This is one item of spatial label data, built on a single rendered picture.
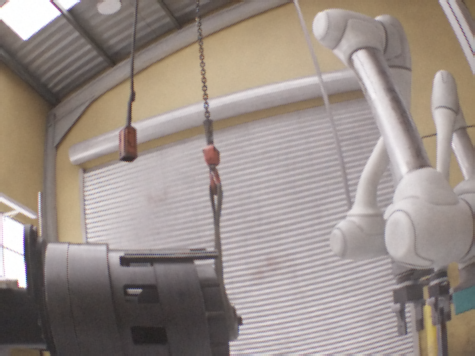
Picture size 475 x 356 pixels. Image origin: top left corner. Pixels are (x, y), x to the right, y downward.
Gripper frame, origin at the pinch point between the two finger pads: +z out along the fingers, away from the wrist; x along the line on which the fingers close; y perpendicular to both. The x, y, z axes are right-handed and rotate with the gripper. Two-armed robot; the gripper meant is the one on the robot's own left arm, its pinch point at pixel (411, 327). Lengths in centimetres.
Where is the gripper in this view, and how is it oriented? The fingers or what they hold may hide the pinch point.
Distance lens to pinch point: 147.8
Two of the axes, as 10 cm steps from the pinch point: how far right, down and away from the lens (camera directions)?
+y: -7.1, 3.4, 6.1
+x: -6.9, -1.8, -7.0
